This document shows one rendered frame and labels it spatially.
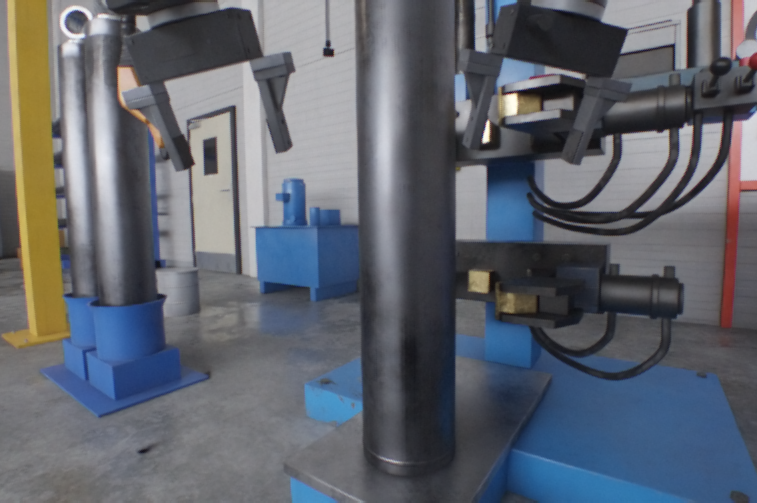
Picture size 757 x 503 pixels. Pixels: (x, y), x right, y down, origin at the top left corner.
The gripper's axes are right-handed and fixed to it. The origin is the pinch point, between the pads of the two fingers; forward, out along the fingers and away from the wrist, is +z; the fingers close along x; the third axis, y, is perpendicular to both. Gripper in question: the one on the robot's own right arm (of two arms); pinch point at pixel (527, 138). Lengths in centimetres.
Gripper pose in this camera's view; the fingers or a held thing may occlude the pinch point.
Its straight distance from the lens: 51.7
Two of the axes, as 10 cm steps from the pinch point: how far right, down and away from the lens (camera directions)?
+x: 9.8, 0.8, 1.7
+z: -1.6, 8.8, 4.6
